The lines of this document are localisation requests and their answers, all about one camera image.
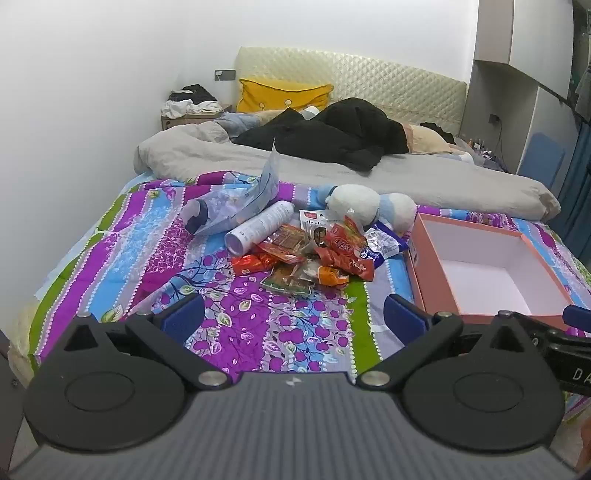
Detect pink cardboard box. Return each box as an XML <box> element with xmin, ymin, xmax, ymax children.
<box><xmin>409</xmin><ymin>213</ymin><xmax>575</xmax><ymax>330</ymax></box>

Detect beige pillow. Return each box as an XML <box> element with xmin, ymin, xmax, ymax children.
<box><xmin>401</xmin><ymin>124</ymin><xmax>455</xmax><ymax>154</ymax></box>

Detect blue jeans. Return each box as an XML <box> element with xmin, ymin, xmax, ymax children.
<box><xmin>215</xmin><ymin>112</ymin><xmax>259</xmax><ymax>137</ymax></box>

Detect pale blue plastic bag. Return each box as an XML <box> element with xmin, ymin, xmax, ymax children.
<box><xmin>182</xmin><ymin>138</ymin><xmax>280</xmax><ymax>236</ymax></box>

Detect blue hanging cloth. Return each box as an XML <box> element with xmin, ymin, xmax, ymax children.
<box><xmin>556</xmin><ymin>120</ymin><xmax>591</xmax><ymax>241</ymax></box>

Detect pile of snack packets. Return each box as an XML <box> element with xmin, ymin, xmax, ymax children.
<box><xmin>230</xmin><ymin>217</ymin><xmax>377</xmax><ymax>296</ymax></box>

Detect white and blue plush toy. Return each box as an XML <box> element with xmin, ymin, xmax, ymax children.
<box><xmin>295</xmin><ymin>184</ymin><xmax>419</xmax><ymax>232</ymax></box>

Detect purple floral printed quilt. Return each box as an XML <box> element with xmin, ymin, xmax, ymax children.
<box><xmin>28</xmin><ymin>171</ymin><xmax>591</xmax><ymax>416</ymax></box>

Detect blue padded board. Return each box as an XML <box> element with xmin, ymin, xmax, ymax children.
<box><xmin>519</xmin><ymin>132</ymin><xmax>566</xmax><ymax>178</ymax></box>

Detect dark cloth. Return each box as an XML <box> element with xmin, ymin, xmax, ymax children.
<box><xmin>420</xmin><ymin>122</ymin><xmax>458</xmax><ymax>144</ymax></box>

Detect white snack packet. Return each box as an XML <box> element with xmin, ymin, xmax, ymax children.
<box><xmin>299</xmin><ymin>209</ymin><xmax>333</xmax><ymax>245</ymax></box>

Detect person's right forearm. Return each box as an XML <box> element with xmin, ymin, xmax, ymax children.
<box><xmin>575</xmin><ymin>408</ymin><xmax>591</xmax><ymax>468</ymax></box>

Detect heap of clothes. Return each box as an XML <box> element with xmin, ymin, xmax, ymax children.
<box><xmin>161</xmin><ymin>84</ymin><xmax>225</xmax><ymax>118</ymax></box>

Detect yellow pillow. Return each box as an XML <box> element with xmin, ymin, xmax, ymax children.
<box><xmin>237</xmin><ymin>78</ymin><xmax>334</xmax><ymax>113</ymax></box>

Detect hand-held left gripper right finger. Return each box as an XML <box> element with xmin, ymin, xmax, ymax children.
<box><xmin>356</xmin><ymin>294</ymin><xmax>532</xmax><ymax>389</ymax></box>

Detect purple foil snack packet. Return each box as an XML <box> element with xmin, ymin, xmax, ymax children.
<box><xmin>367</xmin><ymin>222</ymin><xmax>411</xmax><ymax>259</ymax></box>

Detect white cylinder can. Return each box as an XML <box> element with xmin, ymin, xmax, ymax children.
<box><xmin>225</xmin><ymin>200</ymin><xmax>295</xmax><ymax>256</ymax></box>

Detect grey duvet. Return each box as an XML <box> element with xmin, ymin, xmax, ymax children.
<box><xmin>134</xmin><ymin>121</ymin><xmax>561</xmax><ymax>222</ymax></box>

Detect black cable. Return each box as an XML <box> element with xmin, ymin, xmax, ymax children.
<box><xmin>495</xmin><ymin>121</ymin><xmax>508</xmax><ymax>168</ymax></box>

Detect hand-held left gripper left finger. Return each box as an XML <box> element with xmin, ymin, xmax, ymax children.
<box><xmin>62</xmin><ymin>293</ymin><xmax>233</xmax><ymax>389</ymax></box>

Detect cream quilted headboard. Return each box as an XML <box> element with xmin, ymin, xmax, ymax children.
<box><xmin>234</xmin><ymin>46</ymin><xmax>467</xmax><ymax>139</ymax></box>

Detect black jacket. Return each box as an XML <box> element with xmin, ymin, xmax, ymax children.
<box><xmin>231</xmin><ymin>97</ymin><xmax>409</xmax><ymax>172</ymax></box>

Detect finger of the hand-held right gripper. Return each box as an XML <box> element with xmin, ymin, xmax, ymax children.
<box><xmin>510</xmin><ymin>305</ymin><xmax>591</xmax><ymax>358</ymax></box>

